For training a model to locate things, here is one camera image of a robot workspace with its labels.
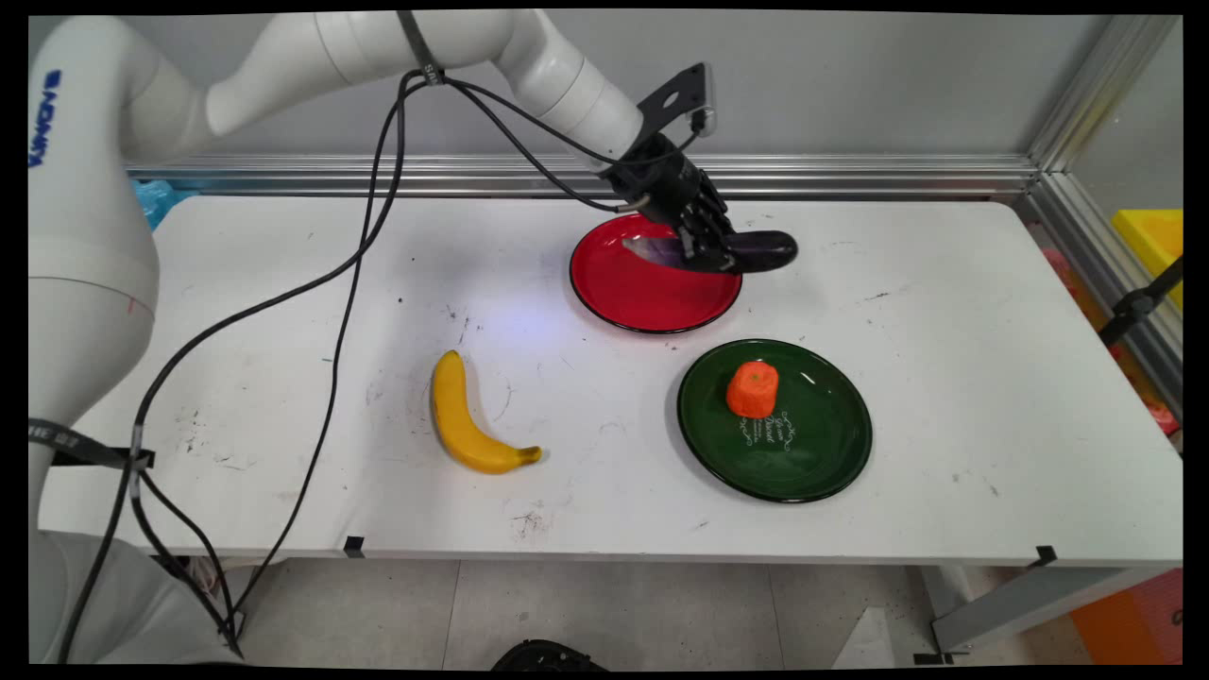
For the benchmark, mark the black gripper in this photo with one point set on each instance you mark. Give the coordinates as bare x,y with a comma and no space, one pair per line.
666,179

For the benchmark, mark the purple eggplant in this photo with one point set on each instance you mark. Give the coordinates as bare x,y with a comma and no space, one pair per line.
765,251

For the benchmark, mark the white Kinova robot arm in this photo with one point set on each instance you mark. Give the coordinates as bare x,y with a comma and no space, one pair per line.
90,236

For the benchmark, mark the red plate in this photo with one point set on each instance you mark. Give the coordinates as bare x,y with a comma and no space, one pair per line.
642,293

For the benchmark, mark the orange carrot piece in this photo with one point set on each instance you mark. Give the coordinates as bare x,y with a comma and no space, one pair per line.
753,389

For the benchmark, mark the green plate with white print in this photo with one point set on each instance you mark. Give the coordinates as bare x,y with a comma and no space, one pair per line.
803,453

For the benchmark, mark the yellow banana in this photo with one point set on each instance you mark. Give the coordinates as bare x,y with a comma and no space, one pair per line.
458,425

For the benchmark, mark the yellow box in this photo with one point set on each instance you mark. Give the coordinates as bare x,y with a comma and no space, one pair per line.
1154,241

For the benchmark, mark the black round object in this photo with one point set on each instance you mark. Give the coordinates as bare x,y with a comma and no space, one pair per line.
548,656

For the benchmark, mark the black tape piece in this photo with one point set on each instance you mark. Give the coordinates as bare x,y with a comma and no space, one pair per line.
354,545
1044,555

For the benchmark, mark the red patterned sheet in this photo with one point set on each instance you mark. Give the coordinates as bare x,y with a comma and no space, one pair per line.
1148,397

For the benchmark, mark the grey table leg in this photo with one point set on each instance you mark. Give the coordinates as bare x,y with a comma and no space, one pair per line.
1030,604

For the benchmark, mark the blue patterned mat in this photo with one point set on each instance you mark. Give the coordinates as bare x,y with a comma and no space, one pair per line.
156,200

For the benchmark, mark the orange box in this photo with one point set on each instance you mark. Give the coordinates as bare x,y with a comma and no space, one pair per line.
1133,619

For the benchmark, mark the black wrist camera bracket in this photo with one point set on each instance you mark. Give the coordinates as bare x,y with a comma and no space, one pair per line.
675,99

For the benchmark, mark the long aluminium frame rail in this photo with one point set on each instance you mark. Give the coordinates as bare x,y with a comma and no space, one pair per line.
850,176

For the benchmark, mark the short aluminium frame rail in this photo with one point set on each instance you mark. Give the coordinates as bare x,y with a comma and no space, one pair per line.
1096,264

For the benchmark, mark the aluminium frame post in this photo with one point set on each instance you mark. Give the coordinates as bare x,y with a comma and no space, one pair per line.
1100,90

